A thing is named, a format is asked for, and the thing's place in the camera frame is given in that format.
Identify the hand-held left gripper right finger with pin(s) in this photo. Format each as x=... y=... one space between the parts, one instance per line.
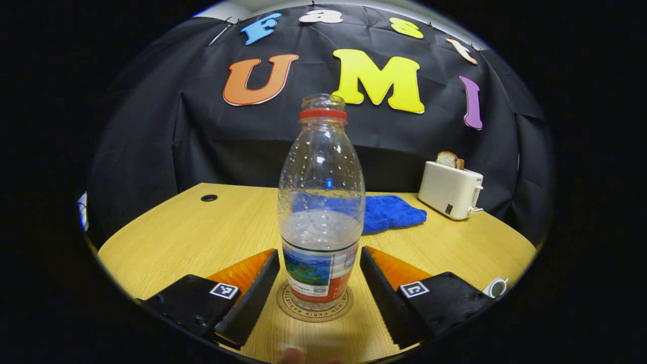
x=384 y=308

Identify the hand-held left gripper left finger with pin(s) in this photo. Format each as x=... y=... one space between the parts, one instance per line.
x=247 y=308

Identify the round cork coaster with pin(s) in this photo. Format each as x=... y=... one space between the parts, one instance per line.
x=343 y=308

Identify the white ceramic teacup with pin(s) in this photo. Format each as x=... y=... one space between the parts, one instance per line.
x=495 y=289

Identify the clear plastic water bottle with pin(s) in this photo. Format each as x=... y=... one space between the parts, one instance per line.
x=321 y=202

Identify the blue towel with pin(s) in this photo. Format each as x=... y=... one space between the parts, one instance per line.
x=391 y=212

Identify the white toaster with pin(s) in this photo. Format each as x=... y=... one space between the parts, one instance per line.
x=447 y=189

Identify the bread slice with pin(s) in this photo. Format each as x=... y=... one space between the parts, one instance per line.
x=447 y=160

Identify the black backdrop cloth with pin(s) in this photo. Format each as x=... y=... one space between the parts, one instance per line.
x=151 y=131

